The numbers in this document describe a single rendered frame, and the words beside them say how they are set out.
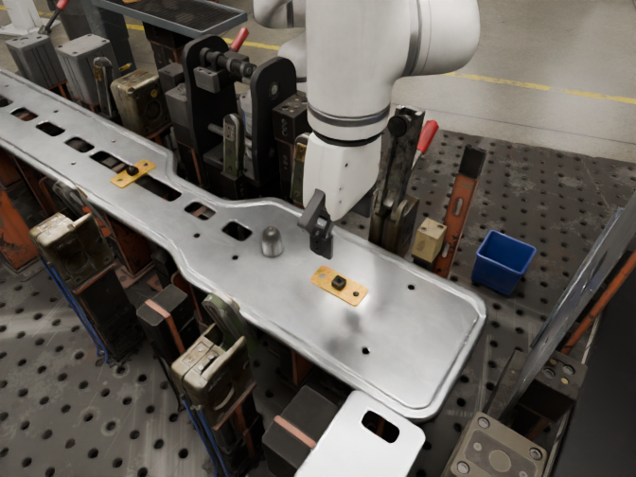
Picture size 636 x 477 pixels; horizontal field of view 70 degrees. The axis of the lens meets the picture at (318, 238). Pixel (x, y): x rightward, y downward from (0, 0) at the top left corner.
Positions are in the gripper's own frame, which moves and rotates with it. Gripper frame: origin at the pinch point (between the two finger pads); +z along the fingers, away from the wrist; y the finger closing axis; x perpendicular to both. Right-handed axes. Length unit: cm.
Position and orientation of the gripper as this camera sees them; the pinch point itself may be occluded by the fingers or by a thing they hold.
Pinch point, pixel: (342, 227)
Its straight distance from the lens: 59.0
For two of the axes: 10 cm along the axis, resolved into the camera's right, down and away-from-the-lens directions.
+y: -5.8, 5.9, -5.7
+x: 8.2, 4.2, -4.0
